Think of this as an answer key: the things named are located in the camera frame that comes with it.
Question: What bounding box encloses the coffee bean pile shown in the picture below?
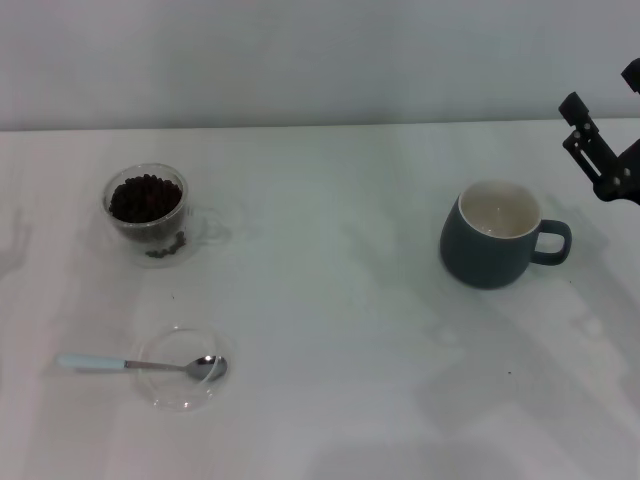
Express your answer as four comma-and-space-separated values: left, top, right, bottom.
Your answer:
107, 173, 190, 261

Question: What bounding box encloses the clear glass saucer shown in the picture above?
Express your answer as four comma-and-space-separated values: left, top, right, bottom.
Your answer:
130, 323, 235, 414

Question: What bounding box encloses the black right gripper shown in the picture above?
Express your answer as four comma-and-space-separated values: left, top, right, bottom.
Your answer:
558, 58, 640, 205

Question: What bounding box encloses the double-walled glass cup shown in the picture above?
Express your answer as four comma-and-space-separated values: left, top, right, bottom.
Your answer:
102, 163, 226, 271

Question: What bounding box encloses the dark teal ceramic mug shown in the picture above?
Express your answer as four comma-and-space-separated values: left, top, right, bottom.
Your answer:
439, 179, 573, 290

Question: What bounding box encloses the blue-handled metal spoon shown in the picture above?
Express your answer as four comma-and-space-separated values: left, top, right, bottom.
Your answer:
54, 352, 229, 384

